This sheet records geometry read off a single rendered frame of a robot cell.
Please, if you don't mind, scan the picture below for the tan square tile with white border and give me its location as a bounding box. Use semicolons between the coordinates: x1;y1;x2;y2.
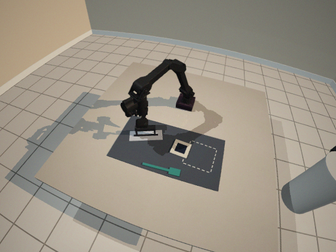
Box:
170;139;192;158

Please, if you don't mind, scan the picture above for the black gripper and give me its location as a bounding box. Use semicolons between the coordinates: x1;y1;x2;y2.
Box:
136;101;148;128

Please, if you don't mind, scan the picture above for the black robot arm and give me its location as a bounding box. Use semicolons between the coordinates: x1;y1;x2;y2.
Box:
120;59;195;117

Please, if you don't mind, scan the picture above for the dark grey flat mat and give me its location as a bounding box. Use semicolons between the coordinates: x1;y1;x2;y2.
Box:
107;115;225;191

